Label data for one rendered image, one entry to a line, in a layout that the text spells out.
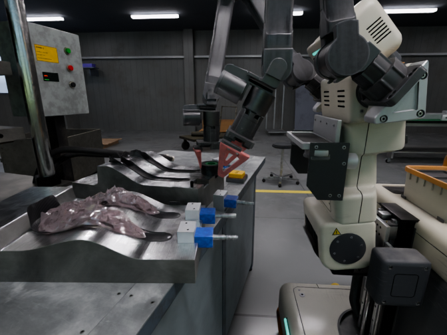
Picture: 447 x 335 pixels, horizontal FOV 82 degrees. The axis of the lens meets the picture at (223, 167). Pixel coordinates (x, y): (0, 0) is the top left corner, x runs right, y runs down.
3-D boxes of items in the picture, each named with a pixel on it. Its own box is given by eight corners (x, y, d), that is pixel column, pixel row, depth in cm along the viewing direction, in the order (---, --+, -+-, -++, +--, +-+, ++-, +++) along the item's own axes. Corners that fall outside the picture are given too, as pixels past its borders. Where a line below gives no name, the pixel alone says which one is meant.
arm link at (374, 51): (387, 56, 49) (373, 60, 54) (348, 21, 48) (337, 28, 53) (352, 96, 52) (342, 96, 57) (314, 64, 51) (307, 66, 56)
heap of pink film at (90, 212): (162, 208, 71) (160, 181, 69) (142, 244, 54) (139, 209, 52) (70, 208, 72) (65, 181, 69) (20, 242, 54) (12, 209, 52)
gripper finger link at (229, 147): (205, 172, 54) (225, 133, 52) (209, 163, 61) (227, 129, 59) (233, 187, 55) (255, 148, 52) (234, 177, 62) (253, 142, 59)
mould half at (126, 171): (224, 188, 104) (224, 156, 100) (198, 216, 80) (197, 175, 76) (121, 177, 118) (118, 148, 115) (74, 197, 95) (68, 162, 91)
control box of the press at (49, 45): (115, 276, 171) (83, 34, 132) (78, 310, 144) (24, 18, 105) (89, 269, 178) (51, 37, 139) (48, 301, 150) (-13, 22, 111)
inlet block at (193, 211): (235, 220, 71) (235, 202, 69) (236, 229, 66) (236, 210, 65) (188, 220, 71) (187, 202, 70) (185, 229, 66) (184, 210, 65)
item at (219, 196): (255, 208, 85) (255, 193, 84) (252, 215, 81) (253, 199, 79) (217, 204, 89) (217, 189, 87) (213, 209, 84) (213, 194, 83)
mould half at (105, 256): (205, 222, 76) (205, 187, 73) (195, 283, 51) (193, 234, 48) (38, 221, 77) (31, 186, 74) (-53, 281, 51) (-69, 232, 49)
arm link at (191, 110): (217, 87, 85) (214, 94, 93) (181, 86, 83) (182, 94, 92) (217, 123, 85) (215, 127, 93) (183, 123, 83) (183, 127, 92)
